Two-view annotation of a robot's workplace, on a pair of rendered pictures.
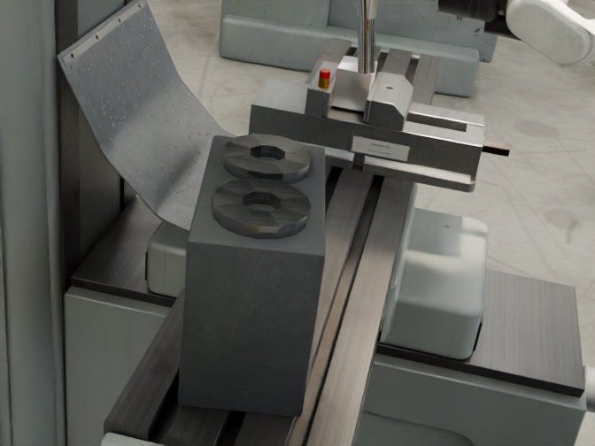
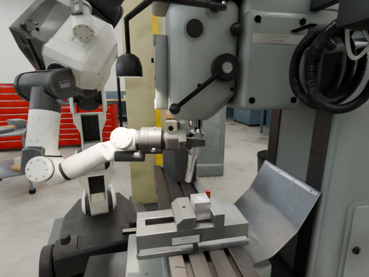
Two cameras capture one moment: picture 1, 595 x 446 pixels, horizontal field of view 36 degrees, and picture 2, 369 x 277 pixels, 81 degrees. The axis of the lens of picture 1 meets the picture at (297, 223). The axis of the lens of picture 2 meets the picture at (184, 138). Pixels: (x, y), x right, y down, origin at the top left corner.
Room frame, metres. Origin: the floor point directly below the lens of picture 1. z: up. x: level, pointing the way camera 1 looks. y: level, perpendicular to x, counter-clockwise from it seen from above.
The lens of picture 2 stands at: (1.87, -0.32, 1.41)
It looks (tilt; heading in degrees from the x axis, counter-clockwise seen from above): 14 degrees down; 160
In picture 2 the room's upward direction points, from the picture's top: straight up
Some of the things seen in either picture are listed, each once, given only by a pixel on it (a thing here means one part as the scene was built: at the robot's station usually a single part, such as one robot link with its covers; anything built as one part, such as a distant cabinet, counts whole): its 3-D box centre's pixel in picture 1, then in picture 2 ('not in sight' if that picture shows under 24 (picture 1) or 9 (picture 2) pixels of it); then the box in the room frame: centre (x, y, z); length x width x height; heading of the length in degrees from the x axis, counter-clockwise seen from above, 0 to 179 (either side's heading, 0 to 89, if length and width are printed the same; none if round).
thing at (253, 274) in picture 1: (256, 264); (178, 156); (0.77, 0.04, 1.03); 0.22 x 0.12 x 0.20; 2
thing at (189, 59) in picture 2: not in sight; (197, 65); (1.21, -0.04, 1.47); 0.21 x 0.19 x 0.32; 172
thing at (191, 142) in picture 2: not in sight; (195, 143); (1.24, -0.06, 1.23); 0.06 x 0.02 x 0.03; 72
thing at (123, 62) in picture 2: not in sight; (129, 65); (1.22, -0.25, 1.46); 0.07 x 0.07 x 0.06
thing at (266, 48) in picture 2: not in sight; (254, 66); (1.24, 0.14, 1.47); 0.24 x 0.19 x 0.26; 172
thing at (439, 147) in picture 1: (369, 118); (190, 221); (1.28, -0.09, 0.98); 0.35 x 0.15 x 0.11; 81
